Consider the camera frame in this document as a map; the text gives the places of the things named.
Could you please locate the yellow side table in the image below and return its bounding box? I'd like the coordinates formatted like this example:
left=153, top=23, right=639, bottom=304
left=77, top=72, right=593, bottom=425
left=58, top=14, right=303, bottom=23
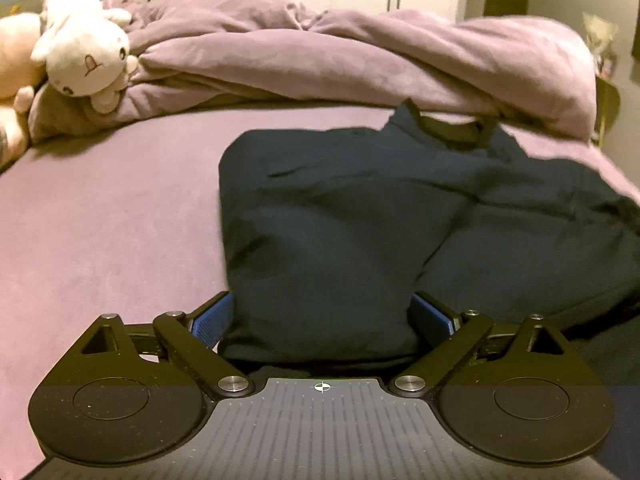
left=595, top=76, right=622, bottom=149

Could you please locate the beige teddy bear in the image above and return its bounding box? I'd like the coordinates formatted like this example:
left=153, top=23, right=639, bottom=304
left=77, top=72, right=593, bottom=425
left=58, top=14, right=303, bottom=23
left=0, top=10, right=49, bottom=171

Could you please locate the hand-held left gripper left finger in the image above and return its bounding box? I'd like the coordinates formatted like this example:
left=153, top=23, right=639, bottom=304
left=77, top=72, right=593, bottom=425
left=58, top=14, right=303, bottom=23
left=75, top=291, right=256, bottom=399

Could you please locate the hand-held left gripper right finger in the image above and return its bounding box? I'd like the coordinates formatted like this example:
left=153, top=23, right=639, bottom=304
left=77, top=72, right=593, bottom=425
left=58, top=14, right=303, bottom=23
left=388, top=290, right=569, bottom=399

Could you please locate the bed with purple sheet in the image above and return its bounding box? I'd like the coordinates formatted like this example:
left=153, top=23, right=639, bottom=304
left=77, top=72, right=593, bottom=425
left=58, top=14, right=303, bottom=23
left=0, top=95, right=640, bottom=480

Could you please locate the pale table ornament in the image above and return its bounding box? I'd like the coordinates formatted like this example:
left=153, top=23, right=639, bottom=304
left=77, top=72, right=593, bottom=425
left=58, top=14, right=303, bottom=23
left=582, top=12, right=619, bottom=79

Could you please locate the purple duvet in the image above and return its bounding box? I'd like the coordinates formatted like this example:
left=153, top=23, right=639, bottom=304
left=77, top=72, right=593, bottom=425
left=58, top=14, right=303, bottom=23
left=27, top=0, right=599, bottom=143

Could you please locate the white plush toy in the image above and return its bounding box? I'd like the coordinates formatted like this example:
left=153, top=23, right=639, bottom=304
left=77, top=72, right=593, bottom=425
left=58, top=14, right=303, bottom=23
left=31, top=0, right=140, bottom=114

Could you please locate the dark navy sweatshirt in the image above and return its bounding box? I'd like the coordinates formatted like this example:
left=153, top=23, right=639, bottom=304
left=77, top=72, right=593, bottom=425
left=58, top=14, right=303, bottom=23
left=217, top=99, right=640, bottom=377

